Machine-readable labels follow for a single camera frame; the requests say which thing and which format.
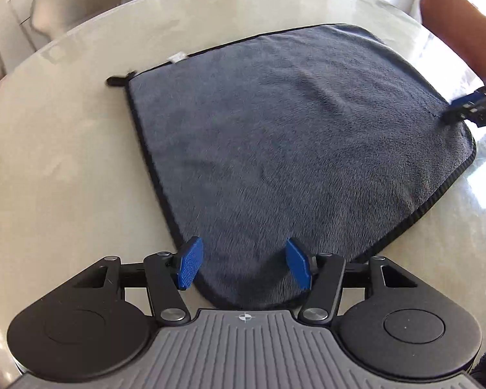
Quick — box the person's right forearm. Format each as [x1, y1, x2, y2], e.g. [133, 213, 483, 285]
[420, 0, 486, 86]

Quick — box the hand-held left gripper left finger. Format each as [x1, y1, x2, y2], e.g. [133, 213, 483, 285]
[67, 236, 204, 326]

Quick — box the white cabinet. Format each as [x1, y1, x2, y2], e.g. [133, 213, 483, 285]
[0, 0, 53, 90]

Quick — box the beige upholstered chair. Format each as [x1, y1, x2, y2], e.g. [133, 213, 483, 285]
[30, 0, 126, 41]

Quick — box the grey towel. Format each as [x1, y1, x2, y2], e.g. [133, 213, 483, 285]
[106, 23, 477, 311]

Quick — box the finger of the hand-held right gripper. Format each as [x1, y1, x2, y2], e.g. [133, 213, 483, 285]
[440, 88, 486, 122]

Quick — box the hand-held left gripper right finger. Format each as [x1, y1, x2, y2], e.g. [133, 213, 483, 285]
[285, 237, 418, 326]

